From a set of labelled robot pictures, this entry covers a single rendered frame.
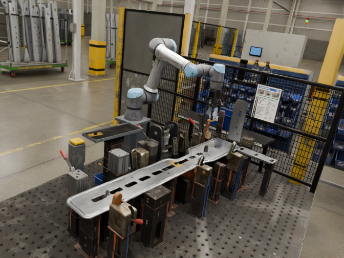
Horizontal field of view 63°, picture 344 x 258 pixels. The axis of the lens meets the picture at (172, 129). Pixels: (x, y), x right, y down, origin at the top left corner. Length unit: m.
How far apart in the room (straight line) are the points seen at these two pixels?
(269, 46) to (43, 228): 7.78
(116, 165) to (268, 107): 1.42
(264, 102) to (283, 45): 6.17
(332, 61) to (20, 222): 2.28
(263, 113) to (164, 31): 2.32
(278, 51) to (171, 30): 4.85
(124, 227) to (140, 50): 3.64
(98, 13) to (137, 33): 4.94
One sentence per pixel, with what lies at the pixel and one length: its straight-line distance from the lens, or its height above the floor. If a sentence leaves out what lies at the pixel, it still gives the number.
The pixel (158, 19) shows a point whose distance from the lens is 4.42.
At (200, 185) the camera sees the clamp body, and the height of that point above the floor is 0.92.
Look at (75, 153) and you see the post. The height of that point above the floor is 1.10.
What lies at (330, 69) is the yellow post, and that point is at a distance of 2.39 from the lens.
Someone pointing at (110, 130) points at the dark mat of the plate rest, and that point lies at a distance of 1.80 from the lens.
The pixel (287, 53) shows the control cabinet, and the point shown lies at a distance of 8.59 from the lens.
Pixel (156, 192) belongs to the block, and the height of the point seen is 1.03.
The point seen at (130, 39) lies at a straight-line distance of 4.75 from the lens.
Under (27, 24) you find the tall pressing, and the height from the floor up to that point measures 1.34.
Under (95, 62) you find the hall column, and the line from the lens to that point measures 9.56.
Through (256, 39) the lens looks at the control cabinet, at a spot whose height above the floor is 1.74.
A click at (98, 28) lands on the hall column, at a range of 9.51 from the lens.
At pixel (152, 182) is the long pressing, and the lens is 1.58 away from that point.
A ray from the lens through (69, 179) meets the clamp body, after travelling 1.53.
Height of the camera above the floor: 1.81
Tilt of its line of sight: 20 degrees down
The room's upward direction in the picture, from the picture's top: 7 degrees clockwise
